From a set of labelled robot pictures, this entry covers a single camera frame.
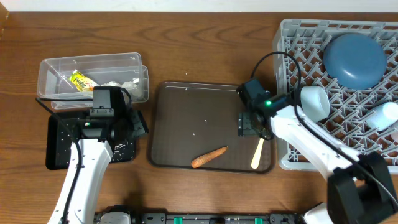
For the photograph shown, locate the white tissue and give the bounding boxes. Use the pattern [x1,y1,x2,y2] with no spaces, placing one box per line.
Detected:
[121,78,143,98]
[101,81,122,87]

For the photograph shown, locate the pale yellow plastic spoon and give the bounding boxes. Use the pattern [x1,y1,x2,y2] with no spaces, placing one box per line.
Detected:
[251,138,264,169]

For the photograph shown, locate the orange carrot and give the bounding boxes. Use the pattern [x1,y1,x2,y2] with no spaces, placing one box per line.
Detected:
[191,146,228,169]

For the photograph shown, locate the yellow green snack wrapper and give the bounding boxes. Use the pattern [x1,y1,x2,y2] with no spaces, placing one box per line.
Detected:
[69,70,98,92]

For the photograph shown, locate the light blue rice bowl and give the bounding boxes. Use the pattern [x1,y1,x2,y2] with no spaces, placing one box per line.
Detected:
[300,86,330,122]

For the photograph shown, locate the dark blue plate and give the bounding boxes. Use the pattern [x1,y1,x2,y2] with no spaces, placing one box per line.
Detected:
[323,33,387,90]

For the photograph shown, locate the small blue white cup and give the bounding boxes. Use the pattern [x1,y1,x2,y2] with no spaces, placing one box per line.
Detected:
[366,102,397,131]

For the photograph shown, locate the pink white paper cup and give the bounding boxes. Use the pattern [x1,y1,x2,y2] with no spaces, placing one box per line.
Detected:
[391,122,398,142]

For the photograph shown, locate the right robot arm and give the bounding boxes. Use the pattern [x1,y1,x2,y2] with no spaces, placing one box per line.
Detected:
[239,92,397,223]

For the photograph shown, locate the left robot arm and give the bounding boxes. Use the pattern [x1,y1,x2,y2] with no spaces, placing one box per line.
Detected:
[46,108,148,223]

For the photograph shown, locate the grey dishwasher rack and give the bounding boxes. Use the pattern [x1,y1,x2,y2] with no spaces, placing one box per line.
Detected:
[272,19,397,175]

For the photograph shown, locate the dark brown serving tray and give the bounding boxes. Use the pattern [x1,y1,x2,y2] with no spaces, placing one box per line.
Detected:
[147,82,275,174]

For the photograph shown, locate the black plastic bin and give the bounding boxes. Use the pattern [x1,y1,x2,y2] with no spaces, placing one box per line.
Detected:
[45,110,136,170]

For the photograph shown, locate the clear plastic bin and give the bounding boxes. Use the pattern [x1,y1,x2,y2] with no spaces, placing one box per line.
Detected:
[37,52,149,110]

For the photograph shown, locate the black rail at table edge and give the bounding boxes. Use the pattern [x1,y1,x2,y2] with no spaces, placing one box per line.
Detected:
[93,205,305,224]

